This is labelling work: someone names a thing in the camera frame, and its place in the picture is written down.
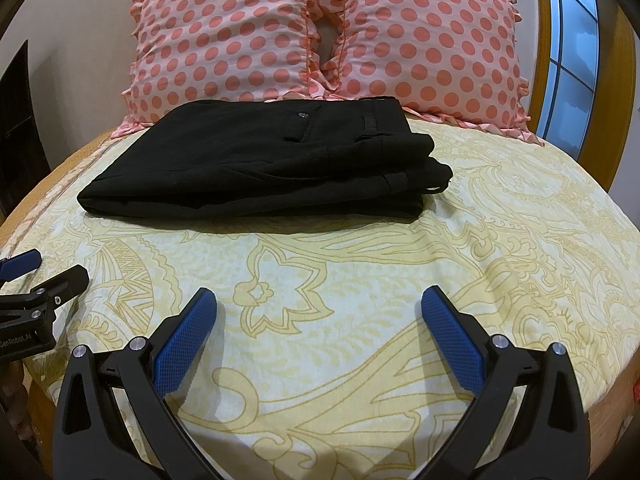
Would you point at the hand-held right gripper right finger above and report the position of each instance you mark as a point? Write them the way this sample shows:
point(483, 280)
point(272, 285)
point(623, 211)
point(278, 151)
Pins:
point(452, 340)

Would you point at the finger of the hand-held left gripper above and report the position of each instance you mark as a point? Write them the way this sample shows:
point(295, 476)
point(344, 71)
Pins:
point(65, 280)
point(22, 261)

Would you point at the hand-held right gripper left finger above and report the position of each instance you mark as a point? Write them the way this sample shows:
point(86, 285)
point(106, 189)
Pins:
point(185, 340)

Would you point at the black pants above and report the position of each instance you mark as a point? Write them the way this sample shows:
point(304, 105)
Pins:
point(250, 170)

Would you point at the black flat screen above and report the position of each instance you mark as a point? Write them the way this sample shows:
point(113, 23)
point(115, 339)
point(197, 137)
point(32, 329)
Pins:
point(20, 150)

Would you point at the yellow floral bedsheet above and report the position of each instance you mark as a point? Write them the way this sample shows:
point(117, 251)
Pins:
point(350, 260)

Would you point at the pink polka dot pillow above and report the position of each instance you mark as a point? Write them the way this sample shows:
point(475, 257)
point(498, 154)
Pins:
point(220, 35)
point(435, 40)

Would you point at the wooden bed frame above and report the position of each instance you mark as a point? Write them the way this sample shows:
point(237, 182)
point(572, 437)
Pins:
point(615, 410)

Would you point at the window with wooden frame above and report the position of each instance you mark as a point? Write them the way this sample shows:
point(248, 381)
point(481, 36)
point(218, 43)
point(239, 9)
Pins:
point(575, 60)

